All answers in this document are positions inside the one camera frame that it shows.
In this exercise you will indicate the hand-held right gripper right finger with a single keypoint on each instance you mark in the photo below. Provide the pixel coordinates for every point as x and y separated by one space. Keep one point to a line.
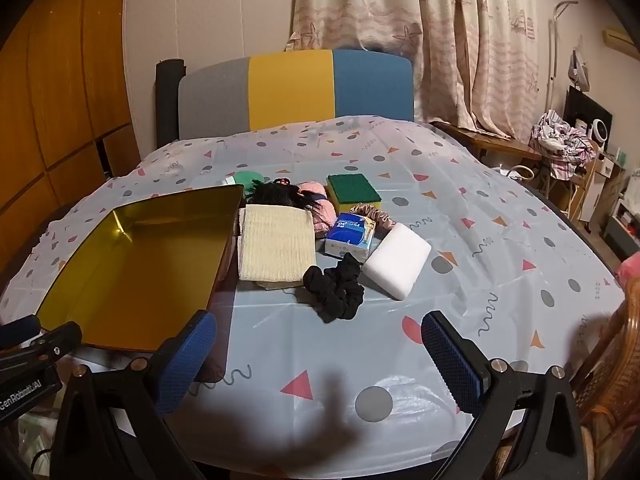
450 362

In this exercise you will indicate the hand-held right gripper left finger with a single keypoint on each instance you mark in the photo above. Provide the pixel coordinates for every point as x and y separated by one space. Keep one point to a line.
185 362

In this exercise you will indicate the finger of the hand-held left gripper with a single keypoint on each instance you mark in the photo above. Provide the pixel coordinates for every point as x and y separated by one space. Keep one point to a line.
50 342
20 331

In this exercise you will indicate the gold metal tin tray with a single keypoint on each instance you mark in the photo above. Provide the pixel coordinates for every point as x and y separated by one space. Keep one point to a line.
140 270

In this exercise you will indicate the white sponge block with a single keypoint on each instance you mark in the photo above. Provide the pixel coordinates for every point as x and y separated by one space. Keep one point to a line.
395 260

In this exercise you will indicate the black scrunchie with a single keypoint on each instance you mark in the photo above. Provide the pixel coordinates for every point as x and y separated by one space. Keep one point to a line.
332 285

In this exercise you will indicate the cream woven washcloth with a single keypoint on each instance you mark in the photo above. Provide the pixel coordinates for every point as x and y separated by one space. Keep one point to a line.
275 245

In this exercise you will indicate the pink satin scrunchie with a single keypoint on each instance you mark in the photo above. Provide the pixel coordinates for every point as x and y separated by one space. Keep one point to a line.
382 220

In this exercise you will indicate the blue tissue pack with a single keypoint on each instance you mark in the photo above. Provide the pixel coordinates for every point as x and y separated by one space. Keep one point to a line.
347 232

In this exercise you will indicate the black braided hairpiece with beads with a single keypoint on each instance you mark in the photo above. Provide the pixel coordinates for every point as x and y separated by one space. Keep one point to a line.
272 194

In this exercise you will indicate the green silicone travel bottle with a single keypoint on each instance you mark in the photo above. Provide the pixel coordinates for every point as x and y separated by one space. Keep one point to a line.
247 180

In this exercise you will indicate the pink towel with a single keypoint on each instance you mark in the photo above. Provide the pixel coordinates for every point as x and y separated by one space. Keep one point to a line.
322 210

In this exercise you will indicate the green and yellow sponge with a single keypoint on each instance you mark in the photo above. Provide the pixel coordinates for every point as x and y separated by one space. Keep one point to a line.
352 187

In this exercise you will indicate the wicker chair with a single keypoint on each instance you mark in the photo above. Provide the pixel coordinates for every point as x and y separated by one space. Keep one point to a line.
620 360

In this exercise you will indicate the patterned plastic tablecloth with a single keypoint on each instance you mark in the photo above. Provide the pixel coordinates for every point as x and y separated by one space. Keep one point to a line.
450 185

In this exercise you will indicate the wooden side table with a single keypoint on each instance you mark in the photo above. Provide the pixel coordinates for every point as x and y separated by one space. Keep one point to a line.
500 142

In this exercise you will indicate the pile of patterned clothes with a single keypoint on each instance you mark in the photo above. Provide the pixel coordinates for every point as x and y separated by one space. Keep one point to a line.
560 140

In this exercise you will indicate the wooden wardrobe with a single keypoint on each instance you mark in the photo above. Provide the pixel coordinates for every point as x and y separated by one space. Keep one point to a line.
65 85

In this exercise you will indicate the white round fan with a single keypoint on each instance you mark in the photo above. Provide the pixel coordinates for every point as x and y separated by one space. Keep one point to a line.
599 135

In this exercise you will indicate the black monitor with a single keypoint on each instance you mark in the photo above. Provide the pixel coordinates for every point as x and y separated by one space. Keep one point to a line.
585 105

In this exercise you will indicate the grey yellow blue chair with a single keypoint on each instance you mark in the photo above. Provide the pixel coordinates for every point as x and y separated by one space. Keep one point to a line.
290 90

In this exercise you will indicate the white pole stand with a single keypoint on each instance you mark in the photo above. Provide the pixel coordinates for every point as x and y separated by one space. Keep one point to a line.
551 60

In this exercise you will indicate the pink patterned curtain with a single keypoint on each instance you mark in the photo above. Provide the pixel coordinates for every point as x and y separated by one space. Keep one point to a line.
400 10

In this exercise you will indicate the wall air conditioner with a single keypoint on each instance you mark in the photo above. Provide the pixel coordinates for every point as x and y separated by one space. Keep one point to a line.
617 37

